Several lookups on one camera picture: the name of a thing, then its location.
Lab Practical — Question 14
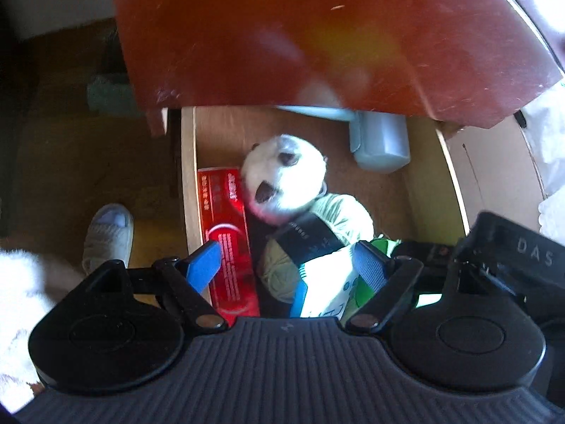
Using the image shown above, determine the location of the red-brown wooden dresser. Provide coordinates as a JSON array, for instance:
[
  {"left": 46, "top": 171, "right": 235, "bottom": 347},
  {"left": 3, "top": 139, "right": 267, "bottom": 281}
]
[{"left": 114, "top": 0, "right": 564, "bottom": 128}]

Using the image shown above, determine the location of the grey white sneaker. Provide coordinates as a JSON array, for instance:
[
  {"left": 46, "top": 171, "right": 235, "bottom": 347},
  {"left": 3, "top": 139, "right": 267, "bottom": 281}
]
[{"left": 82, "top": 204, "right": 134, "bottom": 275}]

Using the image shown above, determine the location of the grey plastic case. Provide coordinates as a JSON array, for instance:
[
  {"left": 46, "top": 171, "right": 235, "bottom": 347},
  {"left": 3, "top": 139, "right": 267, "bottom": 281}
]
[{"left": 279, "top": 105, "right": 411, "bottom": 173}]

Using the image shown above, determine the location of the red toothpaste box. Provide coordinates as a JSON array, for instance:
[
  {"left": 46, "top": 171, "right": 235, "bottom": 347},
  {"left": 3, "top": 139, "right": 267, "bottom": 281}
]
[{"left": 197, "top": 167, "right": 260, "bottom": 325}]

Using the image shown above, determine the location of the red-brown wooden drawer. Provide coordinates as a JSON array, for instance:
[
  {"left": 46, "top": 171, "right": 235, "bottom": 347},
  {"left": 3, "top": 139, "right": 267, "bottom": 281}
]
[{"left": 179, "top": 105, "right": 471, "bottom": 319}]

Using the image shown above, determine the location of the white fluffy sleeve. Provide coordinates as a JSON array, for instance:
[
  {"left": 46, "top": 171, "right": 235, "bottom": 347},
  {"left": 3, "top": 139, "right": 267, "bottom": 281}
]
[{"left": 1, "top": 250, "right": 85, "bottom": 412}]

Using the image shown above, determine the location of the plastic bag with dark items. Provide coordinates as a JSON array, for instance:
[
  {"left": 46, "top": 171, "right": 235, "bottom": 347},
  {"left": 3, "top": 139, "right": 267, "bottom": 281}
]
[{"left": 85, "top": 43, "right": 143, "bottom": 118}]

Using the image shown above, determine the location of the white blue box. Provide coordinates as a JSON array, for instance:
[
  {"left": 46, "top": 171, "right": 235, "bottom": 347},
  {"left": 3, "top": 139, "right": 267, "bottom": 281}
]
[{"left": 290, "top": 245, "right": 359, "bottom": 320}]

